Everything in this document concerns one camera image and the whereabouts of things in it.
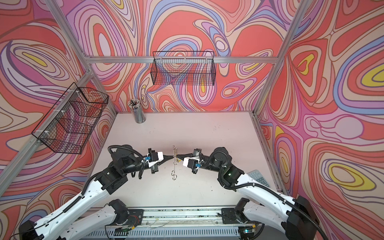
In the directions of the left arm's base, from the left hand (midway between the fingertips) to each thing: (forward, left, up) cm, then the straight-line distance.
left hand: (172, 155), depth 64 cm
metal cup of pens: (+44, +31, -16) cm, 56 cm away
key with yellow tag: (-1, -2, -3) cm, 4 cm away
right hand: (+1, -3, -2) cm, 4 cm away
